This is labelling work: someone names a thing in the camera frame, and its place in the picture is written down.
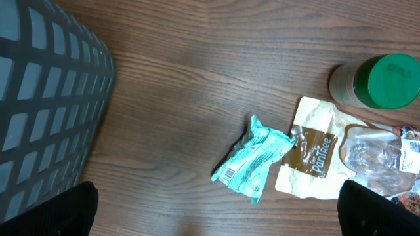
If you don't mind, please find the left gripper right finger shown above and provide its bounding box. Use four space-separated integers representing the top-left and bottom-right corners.
337 180 419 236

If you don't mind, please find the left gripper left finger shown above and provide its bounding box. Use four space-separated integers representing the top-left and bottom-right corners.
1 181 99 236

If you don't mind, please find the beige brown snack pouch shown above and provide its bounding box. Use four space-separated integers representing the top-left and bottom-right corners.
275 97 419 215

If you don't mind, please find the teal snack packet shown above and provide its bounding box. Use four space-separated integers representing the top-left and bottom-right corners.
211 115 296 205

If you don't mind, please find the green capped bottle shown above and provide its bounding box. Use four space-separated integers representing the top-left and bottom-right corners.
329 53 419 109

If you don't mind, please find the grey plastic mesh basket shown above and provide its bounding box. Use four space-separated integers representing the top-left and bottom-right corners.
1 0 117 222

